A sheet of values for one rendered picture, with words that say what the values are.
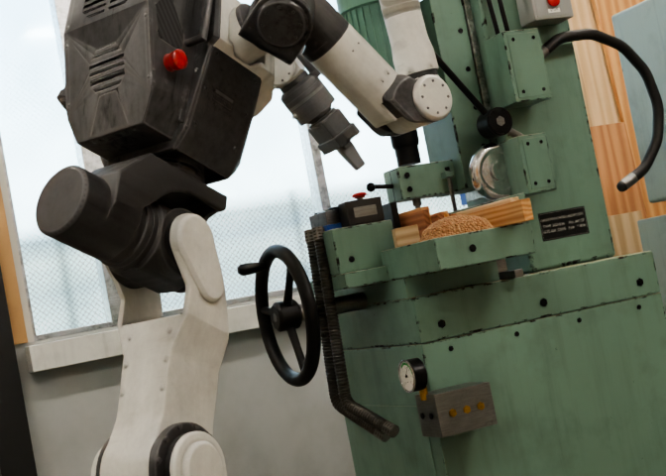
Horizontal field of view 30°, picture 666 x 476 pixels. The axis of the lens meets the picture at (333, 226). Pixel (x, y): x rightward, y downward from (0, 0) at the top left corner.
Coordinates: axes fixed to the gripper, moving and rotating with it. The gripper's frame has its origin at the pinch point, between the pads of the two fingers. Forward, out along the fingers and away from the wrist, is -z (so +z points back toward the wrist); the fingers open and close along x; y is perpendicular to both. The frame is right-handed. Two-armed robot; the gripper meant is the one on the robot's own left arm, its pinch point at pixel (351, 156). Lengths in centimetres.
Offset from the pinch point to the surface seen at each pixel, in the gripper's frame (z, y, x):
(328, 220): -6.8, -12.4, -0.8
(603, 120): -65, 143, -125
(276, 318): -15.7, -31.5, -8.0
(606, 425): -74, 1, 13
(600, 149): -69, 128, -114
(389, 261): -19.7, -10.8, 7.0
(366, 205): -9.0, -5.9, 3.5
